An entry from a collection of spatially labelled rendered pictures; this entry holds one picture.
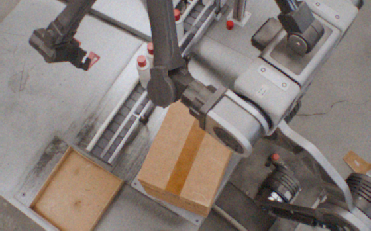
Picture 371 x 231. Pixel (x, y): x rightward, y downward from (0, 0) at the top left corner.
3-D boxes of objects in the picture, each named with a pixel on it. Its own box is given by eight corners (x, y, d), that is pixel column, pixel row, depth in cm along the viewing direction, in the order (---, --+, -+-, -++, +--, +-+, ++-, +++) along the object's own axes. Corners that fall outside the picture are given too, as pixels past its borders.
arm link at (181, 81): (191, 89, 95) (202, 83, 100) (158, 65, 98) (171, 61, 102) (176, 118, 100) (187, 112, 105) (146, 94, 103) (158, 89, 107)
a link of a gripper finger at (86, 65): (93, 42, 137) (75, 43, 128) (108, 53, 135) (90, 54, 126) (86, 59, 139) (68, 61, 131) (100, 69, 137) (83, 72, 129)
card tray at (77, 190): (72, 147, 161) (69, 145, 157) (124, 181, 155) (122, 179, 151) (30, 209, 152) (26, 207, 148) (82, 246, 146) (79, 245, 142)
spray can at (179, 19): (175, 33, 173) (173, 4, 154) (186, 38, 172) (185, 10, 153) (169, 42, 171) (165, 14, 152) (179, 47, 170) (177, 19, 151)
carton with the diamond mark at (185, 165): (177, 124, 161) (173, 95, 135) (235, 145, 156) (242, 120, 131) (146, 194, 151) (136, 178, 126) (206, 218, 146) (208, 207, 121)
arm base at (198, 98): (203, 132, 102) (204, 114, 91) (179, 112, 104) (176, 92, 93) (224, 107, 104) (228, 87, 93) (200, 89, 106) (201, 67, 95)
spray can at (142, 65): (146, 75, 166) (139, 49, 147) (156, 81, 165) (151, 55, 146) (138, 85, 164) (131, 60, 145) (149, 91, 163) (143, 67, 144)
